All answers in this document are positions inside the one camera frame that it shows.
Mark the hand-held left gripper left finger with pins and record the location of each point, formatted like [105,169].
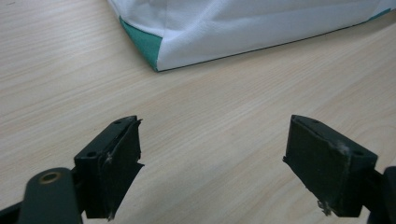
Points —
[115,174]

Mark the white and green tote bag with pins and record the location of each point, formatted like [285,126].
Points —
[236,31]

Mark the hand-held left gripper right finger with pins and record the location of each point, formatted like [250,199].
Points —
[323,168]

